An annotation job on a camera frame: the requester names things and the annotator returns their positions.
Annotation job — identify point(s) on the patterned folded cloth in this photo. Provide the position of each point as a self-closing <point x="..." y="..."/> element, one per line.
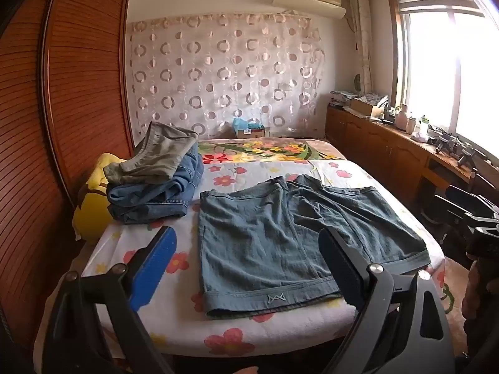
<point x="372" y="98"/>

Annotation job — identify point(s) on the yellow plush toy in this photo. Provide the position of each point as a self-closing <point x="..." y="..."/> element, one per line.
<point x="87" y="214"/>

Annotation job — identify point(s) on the open cardboard box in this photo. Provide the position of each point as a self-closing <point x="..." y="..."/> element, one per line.
<point x="362" y="106"/>

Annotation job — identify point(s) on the person's right forearm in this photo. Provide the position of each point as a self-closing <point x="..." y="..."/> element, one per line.
<point x="481" y="346"/>

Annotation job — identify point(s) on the white jar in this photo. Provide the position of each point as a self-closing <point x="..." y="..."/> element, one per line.
<point x="410" y="124"/>

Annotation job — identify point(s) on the stack of papers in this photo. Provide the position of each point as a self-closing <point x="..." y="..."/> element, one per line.
<point x="341" y="97"/>

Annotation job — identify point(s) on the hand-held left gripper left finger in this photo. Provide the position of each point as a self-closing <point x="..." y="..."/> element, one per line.
<point x="156" y="265"/>

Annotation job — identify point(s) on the black device on stand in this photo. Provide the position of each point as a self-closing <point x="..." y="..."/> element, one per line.
<point x="445" y="140"/>
<point x="467" y="156"/>

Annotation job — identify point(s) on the green-capped bottle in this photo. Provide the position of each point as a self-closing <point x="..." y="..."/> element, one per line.
<point x="423" y="126"/>

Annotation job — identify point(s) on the round green fan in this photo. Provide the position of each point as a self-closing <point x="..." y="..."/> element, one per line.
<point x="357" y="85"/>

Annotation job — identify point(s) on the grey-green folded pants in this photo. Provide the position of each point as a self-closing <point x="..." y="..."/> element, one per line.
<point x="156" y="156"/>

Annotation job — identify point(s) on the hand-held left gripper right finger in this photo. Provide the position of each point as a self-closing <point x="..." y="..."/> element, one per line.
<point x="343" y="268"/>

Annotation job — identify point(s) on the beige patterned window curtain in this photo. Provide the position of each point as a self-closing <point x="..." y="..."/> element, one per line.
<point x="362" y="39"/>

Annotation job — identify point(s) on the person's right hand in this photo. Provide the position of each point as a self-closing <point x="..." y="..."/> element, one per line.
<point x="481" y="292"/>

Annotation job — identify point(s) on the window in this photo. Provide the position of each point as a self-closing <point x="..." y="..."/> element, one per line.
<point x="429" y="66"/>

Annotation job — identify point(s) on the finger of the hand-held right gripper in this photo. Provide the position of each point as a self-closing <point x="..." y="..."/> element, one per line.
<point x="454" y="207"/>
<point x="464" y="198"/>

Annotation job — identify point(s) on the white floral bed sheet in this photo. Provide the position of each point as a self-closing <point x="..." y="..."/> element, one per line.
<point x="187" y="237"/>

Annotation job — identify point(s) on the small cardboard box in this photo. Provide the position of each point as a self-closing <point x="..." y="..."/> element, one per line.
<point x="253" y="134"/>

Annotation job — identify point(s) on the circle-patterned sheer curtain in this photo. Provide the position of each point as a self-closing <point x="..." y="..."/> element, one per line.
<point x="218" y="78"/>

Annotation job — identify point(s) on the blue-grey short pants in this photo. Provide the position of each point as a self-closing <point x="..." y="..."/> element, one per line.
<point x="253" y="241"/>

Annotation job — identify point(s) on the blue denim folded jeans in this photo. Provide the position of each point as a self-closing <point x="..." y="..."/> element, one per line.
<point x="156" y="202"/>

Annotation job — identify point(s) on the brown wooden low cabinet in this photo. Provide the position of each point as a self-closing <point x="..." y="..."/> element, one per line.
<point x="374" y="144"/>

